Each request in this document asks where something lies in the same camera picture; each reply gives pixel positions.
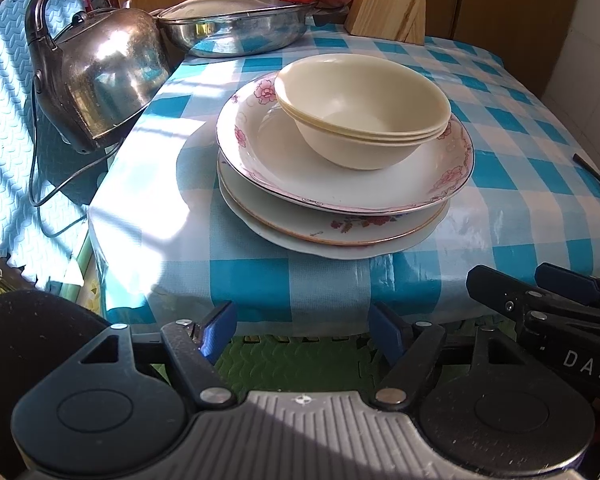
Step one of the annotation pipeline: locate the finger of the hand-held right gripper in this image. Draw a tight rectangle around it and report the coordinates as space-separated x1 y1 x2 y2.
535 262 600 308
466 265 600 321

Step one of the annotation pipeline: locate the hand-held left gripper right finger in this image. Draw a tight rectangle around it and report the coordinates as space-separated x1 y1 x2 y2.
367 301 533 410

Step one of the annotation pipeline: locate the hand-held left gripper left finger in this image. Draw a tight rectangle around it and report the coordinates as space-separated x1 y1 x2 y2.
67 300 238 408

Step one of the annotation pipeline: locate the red carnation plate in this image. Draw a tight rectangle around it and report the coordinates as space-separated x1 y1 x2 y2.
220 175 451 261

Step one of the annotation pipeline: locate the floral rim plate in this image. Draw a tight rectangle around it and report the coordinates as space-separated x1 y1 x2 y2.
217 150 453 247

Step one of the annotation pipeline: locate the large pink flower plate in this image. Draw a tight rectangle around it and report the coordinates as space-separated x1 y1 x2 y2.
216 71 476 217

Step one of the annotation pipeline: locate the cream bowl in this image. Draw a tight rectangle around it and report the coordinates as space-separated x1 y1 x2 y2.
280 100 452 140
274 53 452 132
287 110 448 172

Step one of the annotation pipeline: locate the blue checked tablecloth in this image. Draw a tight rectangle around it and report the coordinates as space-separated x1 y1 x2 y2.
87 22 600 336

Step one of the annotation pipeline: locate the black round seat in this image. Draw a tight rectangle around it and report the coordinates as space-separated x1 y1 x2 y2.
0 289 112 476

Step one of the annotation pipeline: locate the steel electric kettle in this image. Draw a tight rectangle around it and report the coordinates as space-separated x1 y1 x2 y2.
24 0 172 155

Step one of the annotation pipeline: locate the wooden cabinet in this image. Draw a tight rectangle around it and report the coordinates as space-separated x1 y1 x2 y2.
97 0 586 98

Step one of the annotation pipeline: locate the wooden knife block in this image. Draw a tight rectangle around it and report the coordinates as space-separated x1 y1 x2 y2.
343 0 438 46

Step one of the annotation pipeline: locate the steel pan lid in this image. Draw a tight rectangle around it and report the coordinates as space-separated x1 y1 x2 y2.
157 0 313 23

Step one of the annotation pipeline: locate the black thin cord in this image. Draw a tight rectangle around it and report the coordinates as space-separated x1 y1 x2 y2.
572 152 600 188

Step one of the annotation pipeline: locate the black kettle cable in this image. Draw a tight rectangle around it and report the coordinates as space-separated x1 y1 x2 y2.
28 80 126 238

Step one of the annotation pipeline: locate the steel pan with black handles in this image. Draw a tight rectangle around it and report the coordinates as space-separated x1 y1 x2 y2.
155 2 351 58

